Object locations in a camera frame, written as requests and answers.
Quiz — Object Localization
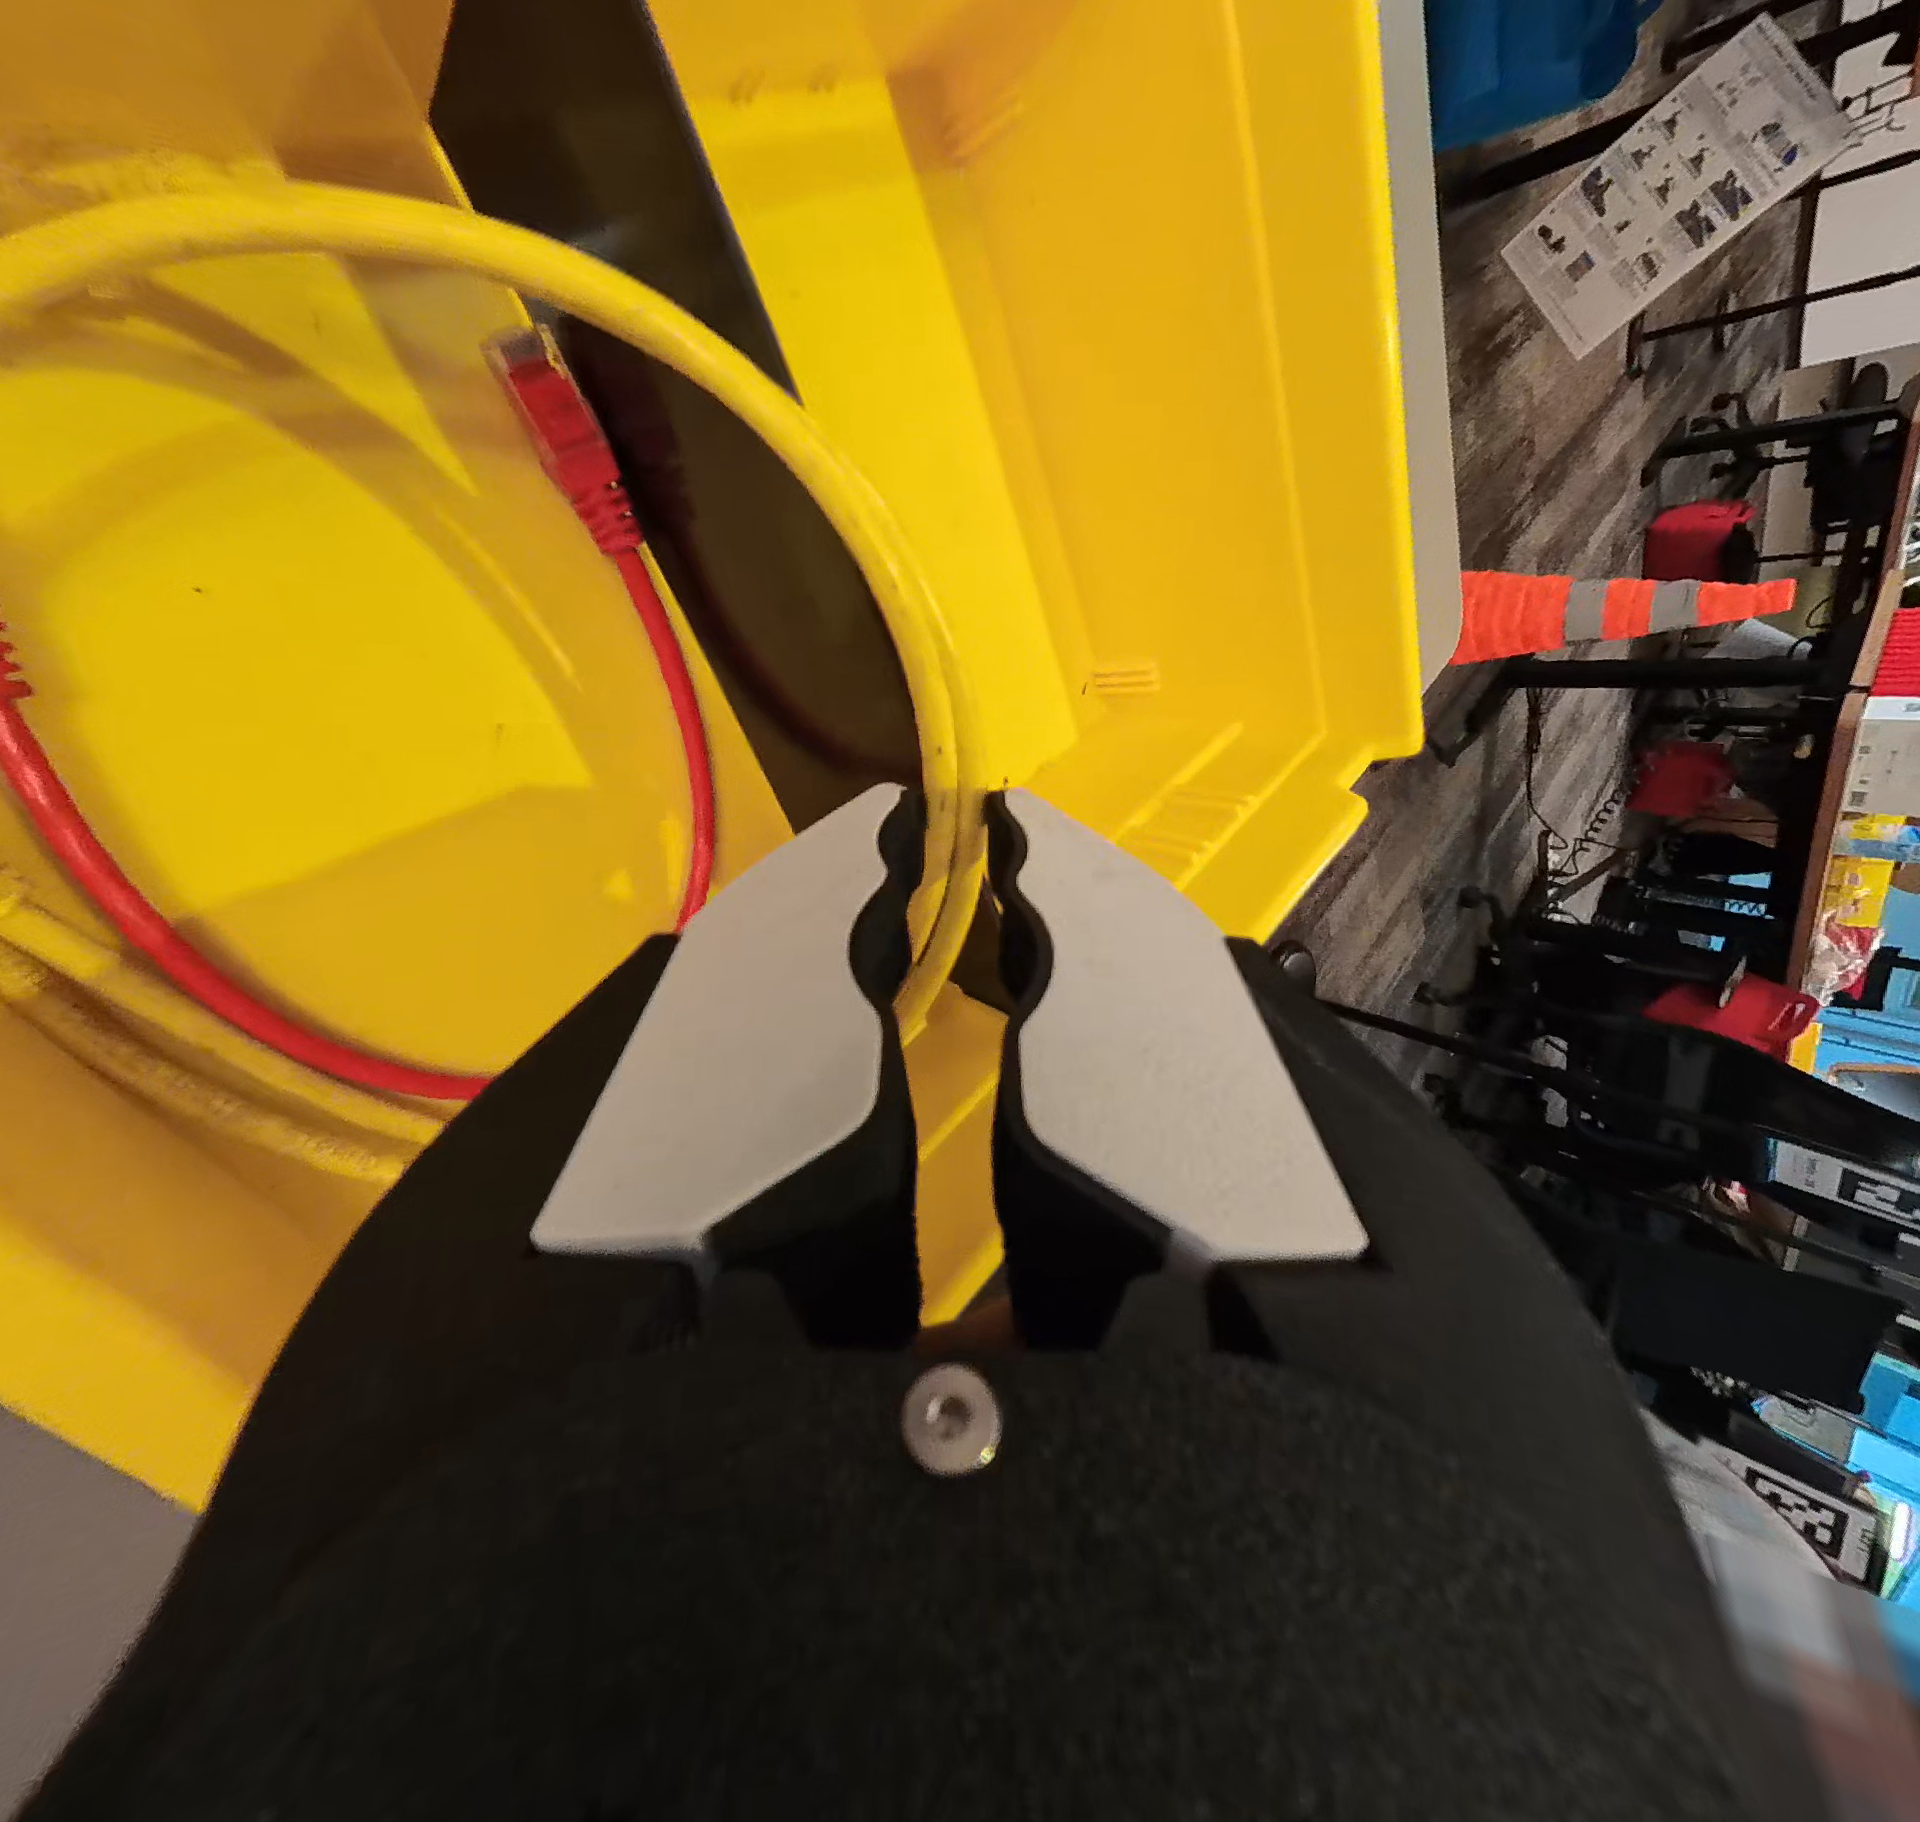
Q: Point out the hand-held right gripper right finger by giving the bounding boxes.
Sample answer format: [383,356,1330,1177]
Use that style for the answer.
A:
[982,784,1373,1355]

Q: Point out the blue container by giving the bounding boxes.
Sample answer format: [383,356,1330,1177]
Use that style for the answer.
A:
[1421,0,1680,152]

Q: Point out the orange traffic cone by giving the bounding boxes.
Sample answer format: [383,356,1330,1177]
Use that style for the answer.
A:
[1458,568,1799,671]

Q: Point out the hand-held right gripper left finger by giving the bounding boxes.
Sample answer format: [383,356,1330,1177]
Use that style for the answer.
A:
[528,783,922,1355]

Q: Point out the yellow plastic bin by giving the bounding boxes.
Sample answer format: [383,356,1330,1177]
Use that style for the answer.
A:
[0,0,1423,1516]

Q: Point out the red stool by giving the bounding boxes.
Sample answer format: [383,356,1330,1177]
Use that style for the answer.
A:
[1642,983,1824,1061]
[1625,742,1733,821]
[1642,499,1758,586]

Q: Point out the black bin divider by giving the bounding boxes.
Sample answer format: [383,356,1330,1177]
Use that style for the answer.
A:
[425,0,1022,1023]

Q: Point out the printed instruction sheet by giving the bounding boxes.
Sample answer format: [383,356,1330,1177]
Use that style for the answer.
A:
[1500,10,1861,363]

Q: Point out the red ethernet cable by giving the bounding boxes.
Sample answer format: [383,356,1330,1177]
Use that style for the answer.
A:
[0,326,719,1105]

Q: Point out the yellow ethernet cable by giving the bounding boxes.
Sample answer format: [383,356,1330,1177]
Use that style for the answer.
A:
[0,187,992,1186]

